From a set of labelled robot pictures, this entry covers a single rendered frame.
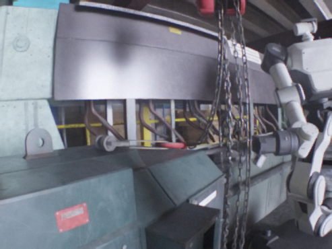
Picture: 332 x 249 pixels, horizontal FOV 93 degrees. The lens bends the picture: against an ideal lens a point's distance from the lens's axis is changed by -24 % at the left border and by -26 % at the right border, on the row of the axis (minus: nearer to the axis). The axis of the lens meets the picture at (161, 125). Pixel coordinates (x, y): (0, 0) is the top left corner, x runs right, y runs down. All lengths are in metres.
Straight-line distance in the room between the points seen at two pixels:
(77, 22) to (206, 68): 0.77
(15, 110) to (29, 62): 0.21
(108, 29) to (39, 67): 0.37
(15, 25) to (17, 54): 0.13
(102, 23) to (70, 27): 0.16
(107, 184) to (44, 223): 0.10
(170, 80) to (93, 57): 0.41
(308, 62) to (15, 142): 1.36
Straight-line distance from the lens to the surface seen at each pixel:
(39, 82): 0.91
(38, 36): 0.97
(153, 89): 0.99
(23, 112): 0.90
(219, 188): 0.59
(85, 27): 0.97
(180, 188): 0.44
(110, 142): 0.42
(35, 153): 0.44
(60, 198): 0.24
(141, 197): 0.37
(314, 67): 1.10
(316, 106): 1.15
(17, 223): 0.23
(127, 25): 1.06
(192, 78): 1.16
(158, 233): 0.33
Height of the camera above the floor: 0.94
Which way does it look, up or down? 2 degrees down
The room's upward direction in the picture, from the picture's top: 2 degrees counter-clockwise
